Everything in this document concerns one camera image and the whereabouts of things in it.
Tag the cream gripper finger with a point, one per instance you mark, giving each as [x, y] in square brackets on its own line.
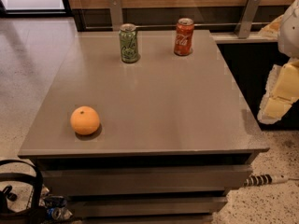
[271, 29]
[281, 92]

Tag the red coke can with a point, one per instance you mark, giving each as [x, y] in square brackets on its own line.
[183, 40]

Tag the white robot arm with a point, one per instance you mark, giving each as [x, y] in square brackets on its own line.
[288, 33]

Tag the green soda can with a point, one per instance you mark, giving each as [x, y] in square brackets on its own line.
[128, 41]

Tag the striped power strip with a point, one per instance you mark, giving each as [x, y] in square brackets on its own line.
[261, 180]

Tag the grey drawer cabinet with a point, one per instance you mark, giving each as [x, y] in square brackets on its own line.
[175, 134]

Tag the orange fruit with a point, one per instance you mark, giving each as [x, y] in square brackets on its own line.
[84, 120]

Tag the crushed cans on floor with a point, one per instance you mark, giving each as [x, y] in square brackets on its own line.
[56, 208]

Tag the right metal bracket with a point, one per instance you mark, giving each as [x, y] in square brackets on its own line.
[242, 30]

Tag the metal bracket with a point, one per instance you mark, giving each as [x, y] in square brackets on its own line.
[115, 8]
[242, 30]

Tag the metal rail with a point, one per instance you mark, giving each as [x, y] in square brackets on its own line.
[209, 26]

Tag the left metal bracket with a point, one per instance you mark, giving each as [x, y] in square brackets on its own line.
[115, 8]

